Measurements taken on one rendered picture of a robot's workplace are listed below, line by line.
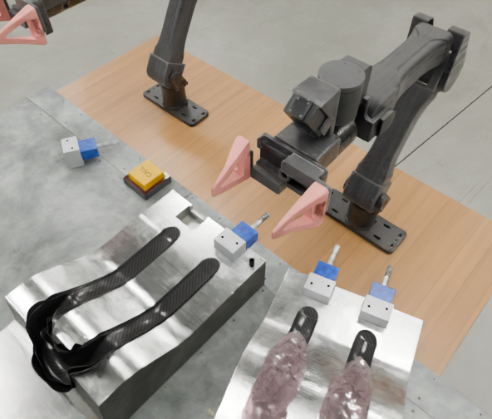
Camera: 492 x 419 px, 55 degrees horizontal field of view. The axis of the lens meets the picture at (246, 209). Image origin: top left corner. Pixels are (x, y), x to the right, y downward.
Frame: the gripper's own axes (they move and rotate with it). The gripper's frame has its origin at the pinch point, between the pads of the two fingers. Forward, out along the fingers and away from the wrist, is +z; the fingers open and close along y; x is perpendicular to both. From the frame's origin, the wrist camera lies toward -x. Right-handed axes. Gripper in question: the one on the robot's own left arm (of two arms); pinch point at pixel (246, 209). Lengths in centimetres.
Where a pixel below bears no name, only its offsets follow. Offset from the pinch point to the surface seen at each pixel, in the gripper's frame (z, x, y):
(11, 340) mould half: 29, 34, -29
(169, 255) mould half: -0.1, 31.4, -20.0
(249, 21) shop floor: -186, 122, -164
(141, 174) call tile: -13, 37, -44
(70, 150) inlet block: -6, 35, -61
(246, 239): -11.9, 29.8, -10.8
